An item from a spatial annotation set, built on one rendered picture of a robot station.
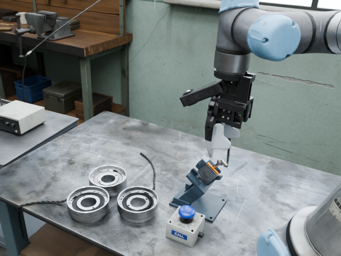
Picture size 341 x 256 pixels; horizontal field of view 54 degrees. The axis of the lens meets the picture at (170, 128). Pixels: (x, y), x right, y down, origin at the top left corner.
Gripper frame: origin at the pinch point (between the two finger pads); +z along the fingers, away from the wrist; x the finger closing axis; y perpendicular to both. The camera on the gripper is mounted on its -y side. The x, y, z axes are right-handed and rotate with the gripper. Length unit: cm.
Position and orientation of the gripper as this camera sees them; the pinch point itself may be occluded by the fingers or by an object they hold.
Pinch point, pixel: (212, 147)
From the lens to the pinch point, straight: 83.2
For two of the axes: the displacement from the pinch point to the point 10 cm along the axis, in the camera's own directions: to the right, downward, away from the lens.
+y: 8.7, 2.6, -4.3
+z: -0.4, 8.9, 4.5
